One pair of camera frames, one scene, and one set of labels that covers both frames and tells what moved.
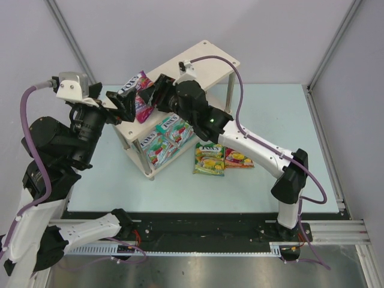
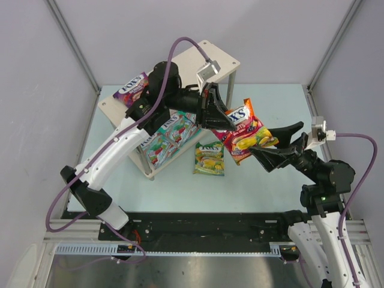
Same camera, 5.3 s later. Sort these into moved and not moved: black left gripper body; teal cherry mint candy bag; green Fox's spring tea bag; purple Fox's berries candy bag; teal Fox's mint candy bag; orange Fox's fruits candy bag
Moved: orange Fox's fruits candy bag; black left gripper body
Not moved: teal cherry mint candy bag; teal Fox's mint candy bag; purple Fox's berries candy bag; green Fox's spring tea bag
